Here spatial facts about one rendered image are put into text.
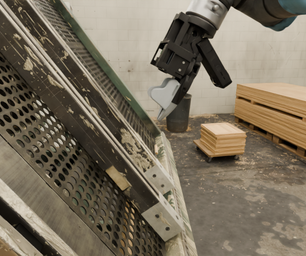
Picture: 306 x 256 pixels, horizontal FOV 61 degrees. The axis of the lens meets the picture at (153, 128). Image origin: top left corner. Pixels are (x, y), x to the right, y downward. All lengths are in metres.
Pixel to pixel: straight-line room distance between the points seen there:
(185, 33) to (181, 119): 4.17
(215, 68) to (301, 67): 6.66
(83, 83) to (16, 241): 0.71
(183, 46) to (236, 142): 3.09
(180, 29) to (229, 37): 5.58
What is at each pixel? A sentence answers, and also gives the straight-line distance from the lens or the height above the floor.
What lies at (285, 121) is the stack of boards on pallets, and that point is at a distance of 4.35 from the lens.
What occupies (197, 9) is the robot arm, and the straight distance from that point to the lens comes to 0.55.
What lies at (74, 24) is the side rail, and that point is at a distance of 1.72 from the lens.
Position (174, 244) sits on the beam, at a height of 0.90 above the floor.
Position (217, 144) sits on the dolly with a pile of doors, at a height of 0.27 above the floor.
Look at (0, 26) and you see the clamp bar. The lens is 0.75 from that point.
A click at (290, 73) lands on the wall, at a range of 7.04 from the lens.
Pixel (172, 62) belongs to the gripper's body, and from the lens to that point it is 0.52.
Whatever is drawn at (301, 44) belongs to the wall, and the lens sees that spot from 7.12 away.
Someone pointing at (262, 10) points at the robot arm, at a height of 1.52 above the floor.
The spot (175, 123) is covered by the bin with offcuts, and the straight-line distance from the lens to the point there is 4.70.
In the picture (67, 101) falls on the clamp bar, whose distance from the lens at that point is 0.71.
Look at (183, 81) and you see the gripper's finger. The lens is 0.53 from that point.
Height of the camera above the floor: 1.46
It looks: 17 degrees down
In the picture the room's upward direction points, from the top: straight up
